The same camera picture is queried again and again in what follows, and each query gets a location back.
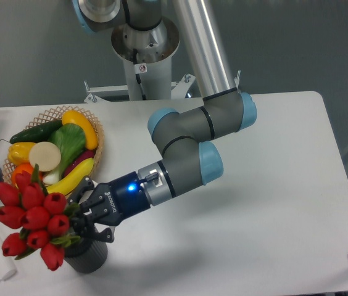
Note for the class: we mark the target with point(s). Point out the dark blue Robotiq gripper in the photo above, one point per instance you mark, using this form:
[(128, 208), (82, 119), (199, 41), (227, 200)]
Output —
[(104, 206)]

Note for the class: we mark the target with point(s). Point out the red tulip bouquet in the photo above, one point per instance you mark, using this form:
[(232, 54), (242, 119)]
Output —
[(41, 220)]

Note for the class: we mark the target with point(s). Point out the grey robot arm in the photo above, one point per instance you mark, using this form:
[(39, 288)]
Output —
[(189, 158)]

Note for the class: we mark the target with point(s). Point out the dark grey ribbed vase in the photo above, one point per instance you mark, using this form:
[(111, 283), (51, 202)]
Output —
[(87, 255)]

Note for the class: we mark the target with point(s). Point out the yellow banana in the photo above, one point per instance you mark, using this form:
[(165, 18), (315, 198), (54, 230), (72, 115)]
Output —
[(66, 185)]

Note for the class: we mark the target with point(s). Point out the purple eggplant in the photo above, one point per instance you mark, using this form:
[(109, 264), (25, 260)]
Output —
[(83, 156)]

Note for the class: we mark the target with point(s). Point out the beige round disc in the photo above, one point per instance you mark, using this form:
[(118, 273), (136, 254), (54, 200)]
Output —
[(46, 155)]

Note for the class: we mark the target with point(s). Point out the green bok choy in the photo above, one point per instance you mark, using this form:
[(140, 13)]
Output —
[(70, 140)]

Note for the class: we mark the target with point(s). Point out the orange fruit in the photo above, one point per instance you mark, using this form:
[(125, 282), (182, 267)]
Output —
[(21, 176)]

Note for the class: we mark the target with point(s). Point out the green cucumber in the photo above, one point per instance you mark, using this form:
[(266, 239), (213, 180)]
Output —
[(38, 133)]

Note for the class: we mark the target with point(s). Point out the yellow squash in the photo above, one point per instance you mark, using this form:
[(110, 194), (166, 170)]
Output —
[(77, 118)]

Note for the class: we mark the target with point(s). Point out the yellow bell pepper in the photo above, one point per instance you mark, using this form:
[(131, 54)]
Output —
[(18, 153)]

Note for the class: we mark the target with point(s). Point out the woven wicker basket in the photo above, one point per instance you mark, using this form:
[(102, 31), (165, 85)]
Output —
[(56, 113)]

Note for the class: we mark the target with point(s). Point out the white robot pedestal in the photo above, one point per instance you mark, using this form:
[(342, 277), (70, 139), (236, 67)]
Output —
[(147, 61)]

